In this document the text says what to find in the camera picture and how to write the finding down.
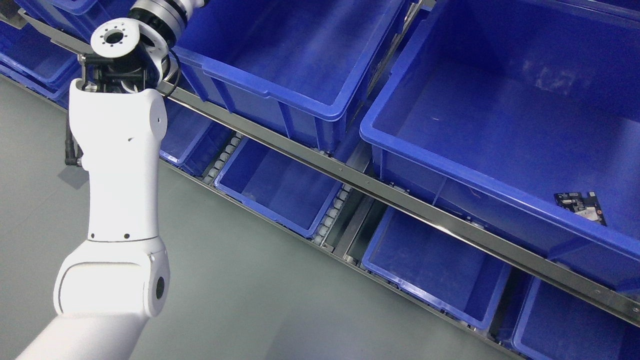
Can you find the blue plastic bin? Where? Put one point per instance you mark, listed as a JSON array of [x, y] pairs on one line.
[[278, 187], [34, 61], [192, 140], [552, 324], [437, 268], [298, 67], [494, 106]]

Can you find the steel shelf rack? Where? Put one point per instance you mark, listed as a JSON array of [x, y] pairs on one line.
[[476, 235]]

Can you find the black circuit board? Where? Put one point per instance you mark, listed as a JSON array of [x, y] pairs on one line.
[[586, 206]]

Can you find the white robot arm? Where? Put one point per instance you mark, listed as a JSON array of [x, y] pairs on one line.
[[108, 288]]

